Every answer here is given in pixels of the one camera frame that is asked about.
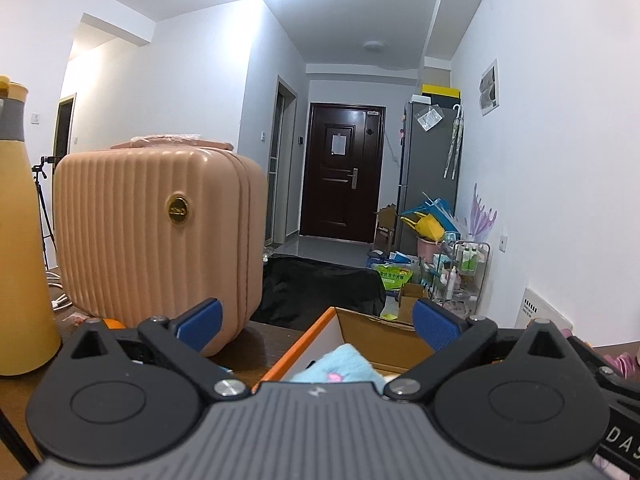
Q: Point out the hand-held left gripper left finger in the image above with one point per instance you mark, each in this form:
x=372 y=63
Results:
x=202 y=325

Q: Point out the blue folded bags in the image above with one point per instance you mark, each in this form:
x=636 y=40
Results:
x=440 y=210

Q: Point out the white wall outlet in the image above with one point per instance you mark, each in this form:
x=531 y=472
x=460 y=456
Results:
x=504 y=243

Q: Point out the yellow bag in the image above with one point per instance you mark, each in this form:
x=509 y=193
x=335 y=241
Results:
x=425 y=227

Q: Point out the grey framed glass door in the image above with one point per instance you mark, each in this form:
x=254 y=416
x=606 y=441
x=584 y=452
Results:
x=280 y=160

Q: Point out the black tripod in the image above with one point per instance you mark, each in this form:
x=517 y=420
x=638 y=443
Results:
x=39 y=167

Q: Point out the metal trolley rack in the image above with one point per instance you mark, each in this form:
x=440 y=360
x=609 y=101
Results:
x=465 y=275

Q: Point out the green printed bag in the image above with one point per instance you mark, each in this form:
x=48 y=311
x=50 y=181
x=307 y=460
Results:
x=394 y=277

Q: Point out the light blue plush toy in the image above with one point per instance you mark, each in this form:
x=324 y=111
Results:
x=335 y=365

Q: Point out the pink ribbed suitcase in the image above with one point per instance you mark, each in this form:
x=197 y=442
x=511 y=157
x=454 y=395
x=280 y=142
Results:
x=125 y=260

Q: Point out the orange fruit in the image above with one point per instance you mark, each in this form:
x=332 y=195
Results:
x=112 y=322

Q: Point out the clear plastic bag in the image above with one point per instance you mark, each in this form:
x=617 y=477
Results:
x=430 y=118

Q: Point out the white paper notice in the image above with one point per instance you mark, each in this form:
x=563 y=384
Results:
x=339 y=144

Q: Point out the cardboard box with orange rim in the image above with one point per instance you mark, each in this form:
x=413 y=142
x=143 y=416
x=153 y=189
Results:
x=380 y=340

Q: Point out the purple wall sticker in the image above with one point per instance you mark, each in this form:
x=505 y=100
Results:
x=480 y=215

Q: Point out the round ceiling lamp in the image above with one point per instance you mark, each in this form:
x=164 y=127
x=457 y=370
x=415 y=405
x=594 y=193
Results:
x=374 y=45

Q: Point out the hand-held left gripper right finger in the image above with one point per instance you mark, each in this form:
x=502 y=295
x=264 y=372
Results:
x=435 y=327

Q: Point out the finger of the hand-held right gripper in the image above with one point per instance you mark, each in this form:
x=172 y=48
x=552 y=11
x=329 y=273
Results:
x=612 y=380

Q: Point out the yellow bottle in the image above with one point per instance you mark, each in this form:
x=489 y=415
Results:
x=20 y=260

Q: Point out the pink bin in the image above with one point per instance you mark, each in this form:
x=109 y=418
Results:
x=427 y=250

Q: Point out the black bag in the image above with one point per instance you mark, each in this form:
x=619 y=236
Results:
x=310 y=290

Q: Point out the yellow and black box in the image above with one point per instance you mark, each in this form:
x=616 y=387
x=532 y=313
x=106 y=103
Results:
x=442 y=92

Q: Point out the grey refrigerator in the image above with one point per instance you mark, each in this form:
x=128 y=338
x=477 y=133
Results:
x=425 y=170

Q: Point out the dark brown entrance door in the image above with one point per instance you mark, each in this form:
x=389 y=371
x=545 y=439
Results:
x=325 y=200

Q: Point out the white flat board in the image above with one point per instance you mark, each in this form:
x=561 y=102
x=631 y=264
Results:
x=542 y=310

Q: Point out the white folded umbrella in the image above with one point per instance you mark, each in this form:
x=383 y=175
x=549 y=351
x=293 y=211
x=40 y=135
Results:
x=454 y=145

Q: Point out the brown cardboard box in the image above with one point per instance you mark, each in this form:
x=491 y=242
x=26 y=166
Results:
x=386 y=230

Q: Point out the small open cardboard box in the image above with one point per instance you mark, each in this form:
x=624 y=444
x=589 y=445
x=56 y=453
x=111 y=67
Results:
x=407 y=302

